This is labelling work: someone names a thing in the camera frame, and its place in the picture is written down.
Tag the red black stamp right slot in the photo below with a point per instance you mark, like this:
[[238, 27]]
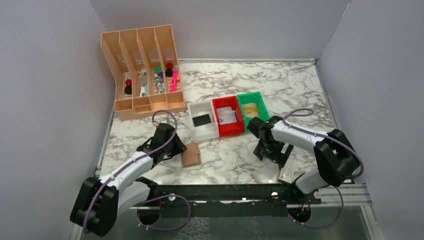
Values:
[[169, 70]]

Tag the brown leather card holder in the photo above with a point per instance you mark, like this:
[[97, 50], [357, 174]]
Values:
[[191, 156]]

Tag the peach plastic desk organizer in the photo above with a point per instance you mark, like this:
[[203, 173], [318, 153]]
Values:
[[141, 54]]

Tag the black mounting rail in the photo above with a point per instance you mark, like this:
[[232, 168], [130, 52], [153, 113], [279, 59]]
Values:
[[222, 200]]

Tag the pink highlighter marker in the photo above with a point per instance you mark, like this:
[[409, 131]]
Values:
[[175, 79]]

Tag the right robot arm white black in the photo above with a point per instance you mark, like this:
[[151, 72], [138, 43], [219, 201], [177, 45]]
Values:
[[335, 158]]

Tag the red plastic bin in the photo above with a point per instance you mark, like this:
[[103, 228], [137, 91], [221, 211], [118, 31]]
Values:
[[233, 128]]

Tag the red black stamp left slot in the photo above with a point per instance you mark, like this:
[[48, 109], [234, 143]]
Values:
[[128, 87]]

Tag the white label with red mark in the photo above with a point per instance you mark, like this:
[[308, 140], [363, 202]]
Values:
[[286, 175]]

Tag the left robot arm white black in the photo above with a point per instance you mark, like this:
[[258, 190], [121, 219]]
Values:
[[101, 200]]

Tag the white plastic bin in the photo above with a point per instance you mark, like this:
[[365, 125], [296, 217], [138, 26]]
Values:
[[203, 132]]

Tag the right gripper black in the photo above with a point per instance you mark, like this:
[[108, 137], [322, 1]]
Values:
[[279, 157]]

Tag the black card in white bin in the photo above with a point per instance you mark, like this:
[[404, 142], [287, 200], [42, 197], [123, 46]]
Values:
[[201, 120]]

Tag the green plastic bin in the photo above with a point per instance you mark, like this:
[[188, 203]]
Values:
[[257, 98]]

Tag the red black stamp slot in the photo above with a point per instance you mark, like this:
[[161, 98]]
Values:
[[169, 70], [128, 87]]

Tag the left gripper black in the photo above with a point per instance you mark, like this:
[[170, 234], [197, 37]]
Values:
[[180, 147]]

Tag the white card in red bin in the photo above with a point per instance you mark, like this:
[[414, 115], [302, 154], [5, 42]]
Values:
[[226, 115]]

